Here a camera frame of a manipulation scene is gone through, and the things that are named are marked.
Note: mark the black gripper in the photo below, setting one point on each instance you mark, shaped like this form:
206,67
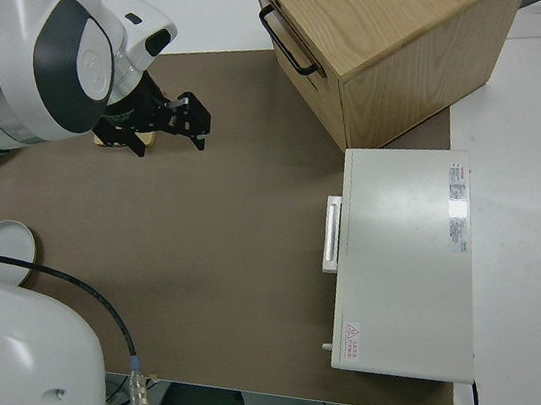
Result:
135,110

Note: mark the gray plate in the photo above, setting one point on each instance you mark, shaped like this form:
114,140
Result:
8,242

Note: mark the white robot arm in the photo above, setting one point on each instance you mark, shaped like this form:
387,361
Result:
36,336

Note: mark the small wooden block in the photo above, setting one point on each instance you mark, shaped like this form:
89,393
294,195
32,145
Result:
148,139

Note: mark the brown table mat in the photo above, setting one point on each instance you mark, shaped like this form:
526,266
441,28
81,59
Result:
207,244

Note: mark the wooden box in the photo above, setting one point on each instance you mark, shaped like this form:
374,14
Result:
399,2

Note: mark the white toaster oven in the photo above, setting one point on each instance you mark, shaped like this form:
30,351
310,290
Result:
403,256

